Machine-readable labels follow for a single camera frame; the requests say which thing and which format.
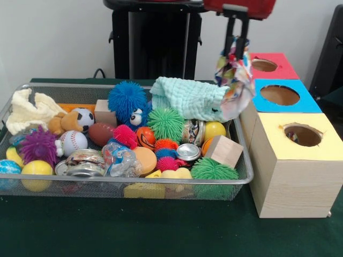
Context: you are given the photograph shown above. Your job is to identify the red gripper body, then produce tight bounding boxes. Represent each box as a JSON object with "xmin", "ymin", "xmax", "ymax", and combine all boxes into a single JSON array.
[{"xmin": 203, "ymin": 0, "xmax": 277, "ymax": 21}]

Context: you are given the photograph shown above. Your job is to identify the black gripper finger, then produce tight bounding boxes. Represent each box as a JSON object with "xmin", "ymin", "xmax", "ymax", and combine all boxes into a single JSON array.
[
  {"xmin": 236, "ymin": 16, "xmax": 250, "ymax": 62},
  {"xmin": 223, "ymin": 13, "xmax": 237, "ymax": 56}
]

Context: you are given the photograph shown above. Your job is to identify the mint green waffle cloth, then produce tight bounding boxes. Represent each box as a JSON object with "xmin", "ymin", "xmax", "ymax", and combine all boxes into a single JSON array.
[{"xmin": 149, "ymin": 76, "xmax": 233, "ymax": 123}]

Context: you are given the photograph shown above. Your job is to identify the green spiky rubber ball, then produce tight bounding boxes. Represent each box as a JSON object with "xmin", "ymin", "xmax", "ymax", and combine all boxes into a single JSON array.
[
  {"xmin": 190, "ymin": 157, "xmax": 240, "ymax": 200},
  {"xmin": 147, "ymin": 108, "xmax": 186, "ymax": 144}
]

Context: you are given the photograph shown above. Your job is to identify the wooden box with three holes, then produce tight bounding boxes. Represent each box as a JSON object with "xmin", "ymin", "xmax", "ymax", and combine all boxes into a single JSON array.
[{"xmin": 240, "ymin": 52, "xmax": 343, "ymax": 219}]

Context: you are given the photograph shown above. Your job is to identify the shallow metal mesh bin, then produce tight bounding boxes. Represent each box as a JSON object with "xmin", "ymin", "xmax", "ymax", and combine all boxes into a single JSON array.
[{"xmin": 0, "ymin": 82, "xmax": 254, "ymax": 201}]

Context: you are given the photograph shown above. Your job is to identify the plain wooden cube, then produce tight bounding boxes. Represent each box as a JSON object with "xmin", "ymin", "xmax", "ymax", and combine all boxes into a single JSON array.
[{"xmin": 206, "ymin": 135, "xmax": 244, "ymax": 170}]

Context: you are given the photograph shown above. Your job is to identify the blue spiky toy with eyes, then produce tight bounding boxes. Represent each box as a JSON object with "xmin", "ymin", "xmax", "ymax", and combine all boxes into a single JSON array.
[{"xmin": 108, "ymin": 80, "xmax": 153, "ymax": 128}]

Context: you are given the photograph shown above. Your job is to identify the white baseball with red stitching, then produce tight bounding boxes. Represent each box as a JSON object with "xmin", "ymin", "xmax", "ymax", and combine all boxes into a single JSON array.
[{"xmin": 59, "ymin": 130, "xmax": 88, "ymax": 157}]

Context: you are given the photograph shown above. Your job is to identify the dark green table cloth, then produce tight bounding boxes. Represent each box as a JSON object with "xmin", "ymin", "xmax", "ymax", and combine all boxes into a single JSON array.
[{"xmin": 0, "ymin": 77, "xmax": 343, "ymax": 257}]

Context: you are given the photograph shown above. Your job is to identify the cream waffle cloth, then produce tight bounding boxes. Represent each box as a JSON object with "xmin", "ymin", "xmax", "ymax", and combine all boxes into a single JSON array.
[{"xmin": 5, "ymin": 88, "xmax": 68, "ymax": 136}]

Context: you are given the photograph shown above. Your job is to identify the purple spiky rubber ball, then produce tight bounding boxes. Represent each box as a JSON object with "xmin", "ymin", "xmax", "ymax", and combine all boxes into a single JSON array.
[{"xmin": 19, "ymin": 125, "xmax": 59, "ymax": 165}]

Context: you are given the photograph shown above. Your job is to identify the yellow foam ball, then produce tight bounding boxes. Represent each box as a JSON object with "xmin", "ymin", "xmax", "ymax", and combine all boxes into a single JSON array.
[{"xmin": 21, "ymin": 160, "xmax": 54, "ymax": 193}]

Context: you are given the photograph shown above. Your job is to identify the light blue patterned ball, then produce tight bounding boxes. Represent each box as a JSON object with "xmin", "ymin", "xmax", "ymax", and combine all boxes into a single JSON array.
[{"xmin": 0, "ymin": 159, "xmax": 23, "ymax": 191}]

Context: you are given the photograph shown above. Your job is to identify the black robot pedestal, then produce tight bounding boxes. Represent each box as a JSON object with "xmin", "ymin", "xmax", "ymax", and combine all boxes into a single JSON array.
[{"xmin": 103, "ymin": 0, "xmax": 217, "ymax": 81}]

